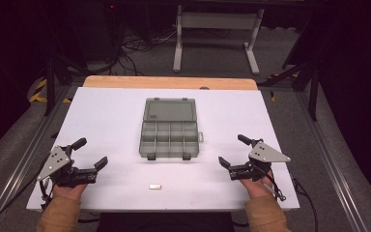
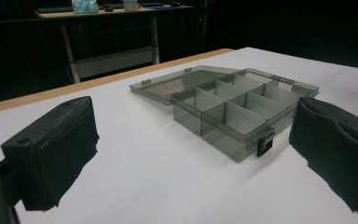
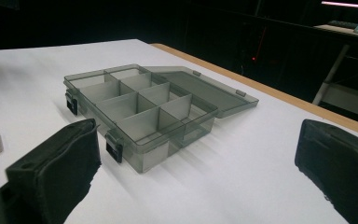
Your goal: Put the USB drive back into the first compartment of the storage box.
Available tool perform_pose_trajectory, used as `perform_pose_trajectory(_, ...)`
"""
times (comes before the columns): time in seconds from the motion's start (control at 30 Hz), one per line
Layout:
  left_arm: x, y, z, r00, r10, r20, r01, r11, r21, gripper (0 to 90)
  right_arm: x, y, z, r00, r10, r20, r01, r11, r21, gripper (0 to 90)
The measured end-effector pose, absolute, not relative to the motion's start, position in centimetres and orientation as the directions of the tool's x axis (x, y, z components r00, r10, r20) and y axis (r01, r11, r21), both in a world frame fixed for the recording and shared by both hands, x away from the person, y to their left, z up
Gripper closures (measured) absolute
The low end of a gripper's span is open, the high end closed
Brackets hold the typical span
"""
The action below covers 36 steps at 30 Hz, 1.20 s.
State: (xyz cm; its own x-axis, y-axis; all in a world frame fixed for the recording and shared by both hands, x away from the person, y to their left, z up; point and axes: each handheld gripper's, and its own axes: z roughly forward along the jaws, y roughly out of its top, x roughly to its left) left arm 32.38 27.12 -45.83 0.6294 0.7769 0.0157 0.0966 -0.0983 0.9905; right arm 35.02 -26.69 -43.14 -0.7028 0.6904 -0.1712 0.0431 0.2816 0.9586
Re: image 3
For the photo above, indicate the grey transparent compartment box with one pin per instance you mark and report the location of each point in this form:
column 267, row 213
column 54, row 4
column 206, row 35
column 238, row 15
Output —
column 149, row 109

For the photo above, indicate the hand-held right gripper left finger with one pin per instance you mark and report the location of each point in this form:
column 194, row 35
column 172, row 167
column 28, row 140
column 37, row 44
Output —
column 59, row 174

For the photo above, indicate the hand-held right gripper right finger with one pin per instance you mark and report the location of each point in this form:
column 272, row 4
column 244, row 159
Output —
column 338, row 165

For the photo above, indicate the pink light strip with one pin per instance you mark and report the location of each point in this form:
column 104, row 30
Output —
column 348, row 5

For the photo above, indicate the white metal stand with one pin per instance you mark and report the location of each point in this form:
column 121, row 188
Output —
column 341, row 84

